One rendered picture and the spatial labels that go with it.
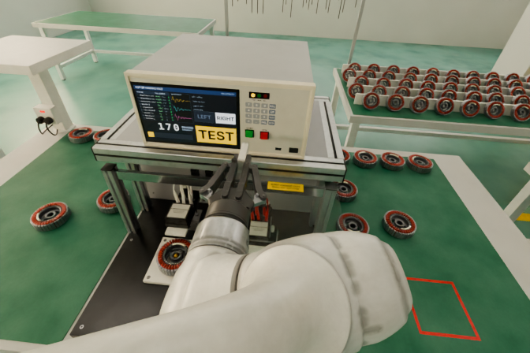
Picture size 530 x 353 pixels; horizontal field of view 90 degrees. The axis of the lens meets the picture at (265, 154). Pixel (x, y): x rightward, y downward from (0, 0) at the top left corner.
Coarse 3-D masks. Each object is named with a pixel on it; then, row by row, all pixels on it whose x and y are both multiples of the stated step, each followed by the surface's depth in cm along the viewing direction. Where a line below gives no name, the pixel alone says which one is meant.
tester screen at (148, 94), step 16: (144, 96) 64; (160, 96) 63; (176, 96) 63; (192, 96) 63; (208, 96) 62; (224, 96) 62; (144, 112) 66; (160, 112) 66; (176, 112) 66; (192, 112) 65; (224, 112) 64; (192, 128) 68; (224, 144) 70
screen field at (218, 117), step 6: (198, 114) 66; (204, 114) 65; (210, 114) 65; (216, 114) 65; (222, 114) 65; (228, 114) 65; (234, 114) 65; (198, 120) 66; (204, 120) 66; (210, 120) 66; (216, 120) 66; (222, 120) 66; (228, 120) 66; (234, 120) 66
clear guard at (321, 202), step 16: (272, 176) 72; (272, 192) 68; (288, 192) 68; (304, 192) 68; (320, 192) 68; (336, 192) 68; (256, 208) 63; (272, 208) 63; (288, 208) 64; (304, 208) 64; (320, 208) 64; (336, 208) 64; (256, 224) 59; (272, 224) 60; (288, 224) 60; (304, 224) 60; (320, 224) 60; (336, 224) 60; (256, 240) 56; (272, 240) 56
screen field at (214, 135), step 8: (200, 128) 68; (208, 128) 68; (216, 128) 68; (224, 128) 67; (232, 128) 67; (200, 136) 69; (208, 136) 69; (216, 136) 69; (224, 136) 69; (232, 136) 69; (232, 144) 70
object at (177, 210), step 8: (192, 192) 89; (192, 200) 87; (176, 208) 81; (184, 208) 81; (192, 208) 83; (168, 216) 78; (176, 216) 78; (184, 216) 78; (192, 216) 83; (168, 224) 79; (176, 224) 79; (184, 224) 79; (168, 232) 78; (176, 232) 78; (184, 232) 79
